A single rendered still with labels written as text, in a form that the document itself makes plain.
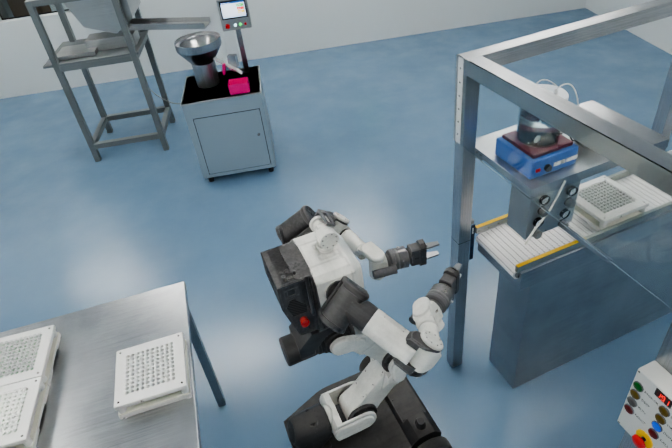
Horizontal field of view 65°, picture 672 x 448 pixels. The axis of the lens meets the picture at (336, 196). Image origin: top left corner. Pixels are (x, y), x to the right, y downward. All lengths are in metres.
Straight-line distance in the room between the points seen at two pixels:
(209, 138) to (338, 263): 2.79
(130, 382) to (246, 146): 2.71
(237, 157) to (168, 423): 2.84
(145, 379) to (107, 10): 3.51
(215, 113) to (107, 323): 2.29
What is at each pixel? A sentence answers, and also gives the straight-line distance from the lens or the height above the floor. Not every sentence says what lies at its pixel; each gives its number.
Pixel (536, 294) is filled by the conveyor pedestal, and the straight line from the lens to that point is 2.48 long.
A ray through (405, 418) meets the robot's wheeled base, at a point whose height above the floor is 0.19.
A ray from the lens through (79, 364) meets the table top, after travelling 2.31.
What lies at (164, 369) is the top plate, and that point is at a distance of 2.04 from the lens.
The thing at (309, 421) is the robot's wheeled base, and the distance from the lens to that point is 2.46.
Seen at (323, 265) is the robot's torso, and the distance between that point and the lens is 1.74.
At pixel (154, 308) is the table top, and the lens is 2.36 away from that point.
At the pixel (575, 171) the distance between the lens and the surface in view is 1.60.
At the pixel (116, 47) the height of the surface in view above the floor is 0.98.
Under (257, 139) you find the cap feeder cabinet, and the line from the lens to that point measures 4.37.
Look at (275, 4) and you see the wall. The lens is 6.79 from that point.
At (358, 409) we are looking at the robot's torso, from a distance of 2.47.
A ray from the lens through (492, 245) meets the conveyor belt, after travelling 2.31.
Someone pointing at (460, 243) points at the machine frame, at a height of 0.89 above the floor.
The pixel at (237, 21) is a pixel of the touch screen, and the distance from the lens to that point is 4.40.
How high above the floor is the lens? 2.46
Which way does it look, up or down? 36 degrees down
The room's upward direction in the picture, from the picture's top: 7 degrees counter-clockwise
